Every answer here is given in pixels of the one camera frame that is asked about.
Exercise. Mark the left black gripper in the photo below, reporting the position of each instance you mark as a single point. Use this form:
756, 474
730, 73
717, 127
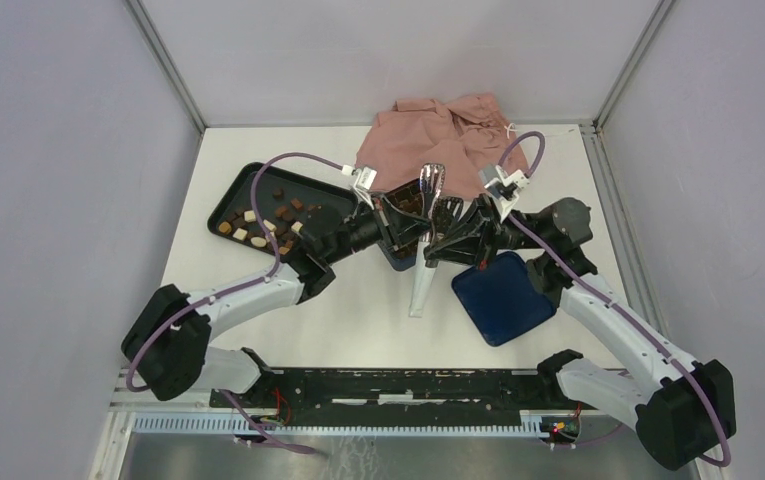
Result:
370, 208

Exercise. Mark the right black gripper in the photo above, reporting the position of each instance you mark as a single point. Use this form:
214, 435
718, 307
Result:
471, 244

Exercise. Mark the blue chocolate box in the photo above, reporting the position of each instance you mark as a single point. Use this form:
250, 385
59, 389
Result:
404, 258

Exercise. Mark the silver metal tongs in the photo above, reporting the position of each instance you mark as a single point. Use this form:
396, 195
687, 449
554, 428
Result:
430, 199

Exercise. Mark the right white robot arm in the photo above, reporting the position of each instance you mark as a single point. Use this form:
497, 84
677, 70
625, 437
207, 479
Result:
680, 408

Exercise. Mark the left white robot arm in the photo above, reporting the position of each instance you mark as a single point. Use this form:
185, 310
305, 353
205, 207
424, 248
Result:
169, 344

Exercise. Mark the black chocolate tray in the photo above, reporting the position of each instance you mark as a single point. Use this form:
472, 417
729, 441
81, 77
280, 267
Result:
285, 200

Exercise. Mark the blue box lid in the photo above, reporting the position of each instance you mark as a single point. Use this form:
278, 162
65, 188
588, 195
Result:
501, 300

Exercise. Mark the pink cloth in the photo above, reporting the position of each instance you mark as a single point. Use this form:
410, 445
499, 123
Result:
465, 135

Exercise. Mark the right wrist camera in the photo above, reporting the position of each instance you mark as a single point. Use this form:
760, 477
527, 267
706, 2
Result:
501, 185

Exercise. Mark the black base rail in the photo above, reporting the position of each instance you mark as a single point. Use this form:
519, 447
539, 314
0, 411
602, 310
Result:
331, 397

